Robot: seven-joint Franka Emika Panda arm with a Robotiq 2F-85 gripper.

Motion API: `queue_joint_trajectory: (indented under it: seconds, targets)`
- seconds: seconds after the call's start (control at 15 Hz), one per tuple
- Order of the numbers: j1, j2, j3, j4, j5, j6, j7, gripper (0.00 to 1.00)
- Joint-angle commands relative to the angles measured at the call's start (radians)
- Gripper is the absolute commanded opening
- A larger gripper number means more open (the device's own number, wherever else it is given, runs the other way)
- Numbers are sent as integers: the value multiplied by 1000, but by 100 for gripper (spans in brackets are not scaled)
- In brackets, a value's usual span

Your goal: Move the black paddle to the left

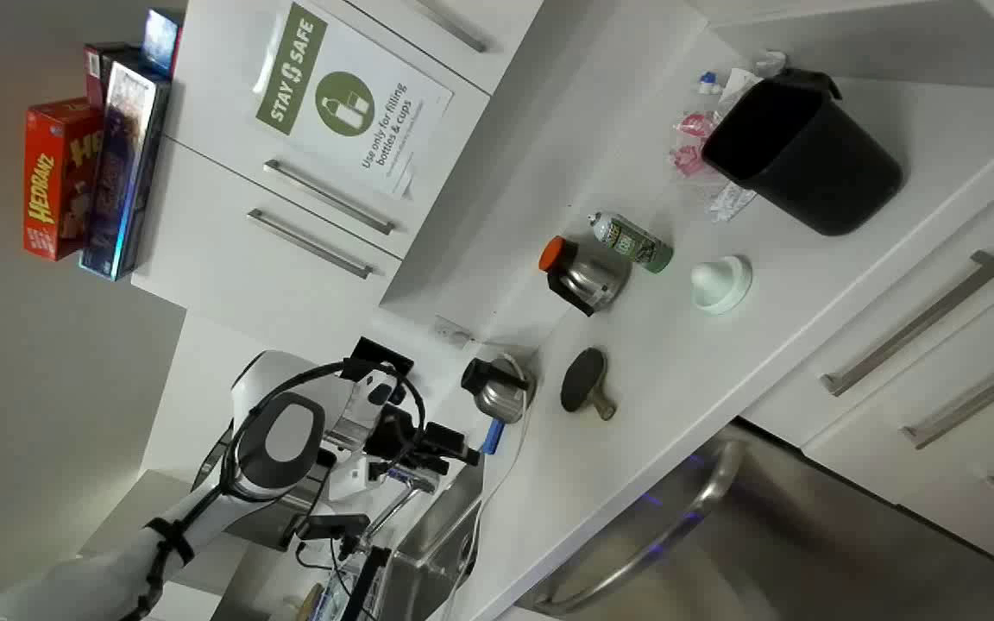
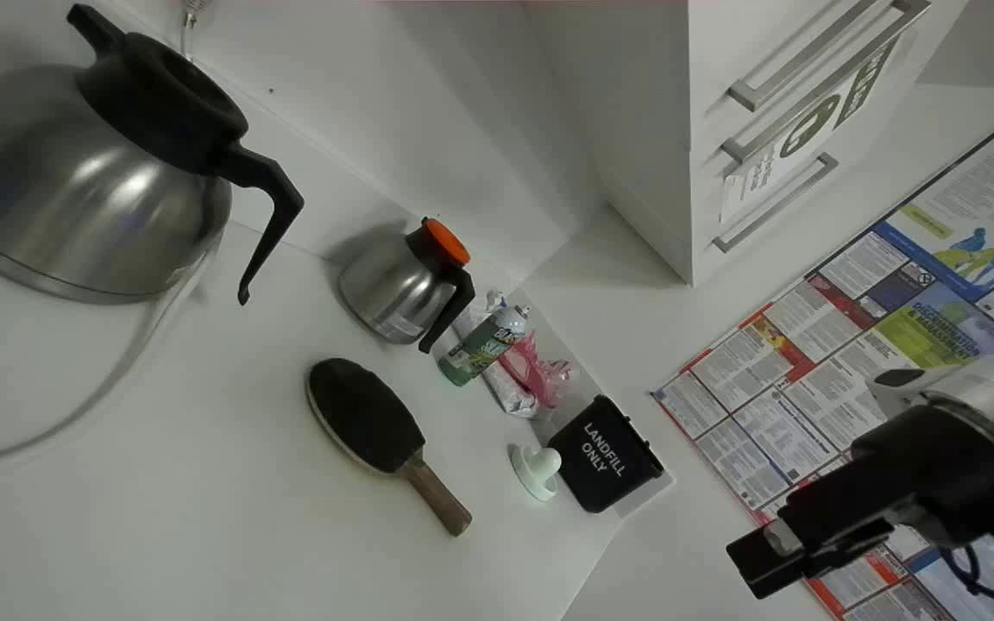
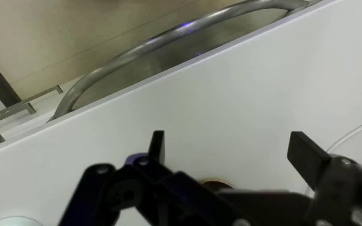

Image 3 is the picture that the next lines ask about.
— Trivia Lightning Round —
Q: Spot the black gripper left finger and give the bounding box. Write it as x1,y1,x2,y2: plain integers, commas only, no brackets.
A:
59,129,249,226

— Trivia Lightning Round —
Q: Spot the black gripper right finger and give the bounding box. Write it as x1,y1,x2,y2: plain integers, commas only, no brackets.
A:
287,131,362,226

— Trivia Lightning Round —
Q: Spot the stainless steel sink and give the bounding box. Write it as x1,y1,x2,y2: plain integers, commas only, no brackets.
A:
48,0,312,123

